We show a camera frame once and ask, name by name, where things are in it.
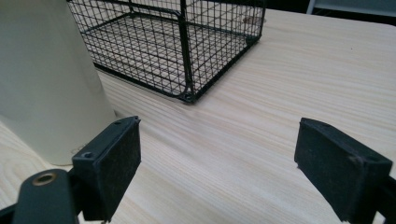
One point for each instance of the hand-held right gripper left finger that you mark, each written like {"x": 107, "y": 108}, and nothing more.
{"x": 107, "y": 169}

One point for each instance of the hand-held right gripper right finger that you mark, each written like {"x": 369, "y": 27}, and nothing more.
{"x": 336, "y": 174}

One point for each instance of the cream plastic container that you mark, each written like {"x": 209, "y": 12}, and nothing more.
{"x": 46, "y": 81}

